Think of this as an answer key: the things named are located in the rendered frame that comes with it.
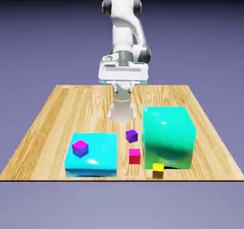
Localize large cyan box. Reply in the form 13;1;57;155
64;132;118;177

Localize large green box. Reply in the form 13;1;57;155
142;106;197;170

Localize small pink cube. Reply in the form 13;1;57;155
128;148;141;165

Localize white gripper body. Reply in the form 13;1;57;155
98;60;149;85

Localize small purple cube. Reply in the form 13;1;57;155
125;129;138;144

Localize small magenta cube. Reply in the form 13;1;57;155
71;139;89;158

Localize small yellow cube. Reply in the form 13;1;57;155
152;163;165;180

